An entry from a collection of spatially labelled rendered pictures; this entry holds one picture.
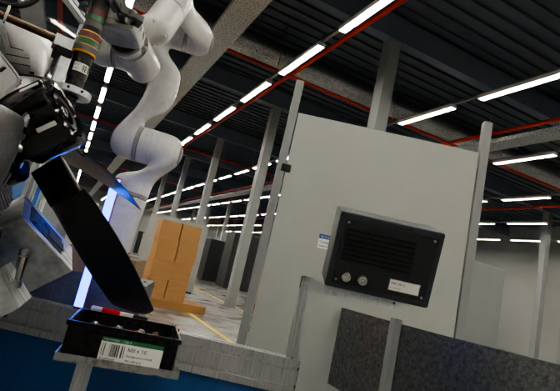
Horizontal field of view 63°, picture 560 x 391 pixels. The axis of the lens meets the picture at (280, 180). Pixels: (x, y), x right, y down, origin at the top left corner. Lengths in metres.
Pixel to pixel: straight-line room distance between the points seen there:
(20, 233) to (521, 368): 1.84
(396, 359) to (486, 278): 8.78
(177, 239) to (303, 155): 6.55
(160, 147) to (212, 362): 0.70
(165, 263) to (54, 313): 7.78
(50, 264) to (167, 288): 8.17
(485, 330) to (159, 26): 10.36
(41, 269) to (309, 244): 1.86
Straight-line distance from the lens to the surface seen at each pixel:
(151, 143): 1.54
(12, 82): 0.83
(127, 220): 1.51
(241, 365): 1.17
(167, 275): 9.05
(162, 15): 1.33
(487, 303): 11.09
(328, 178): 2.68
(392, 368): 2.32
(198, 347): 1.18
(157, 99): 1.56
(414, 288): 1.19
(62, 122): 0.77
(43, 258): 0.94
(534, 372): 2.16
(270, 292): 2.60
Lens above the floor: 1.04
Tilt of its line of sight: 11 degrees up
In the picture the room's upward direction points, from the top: 13 degrees clockwise
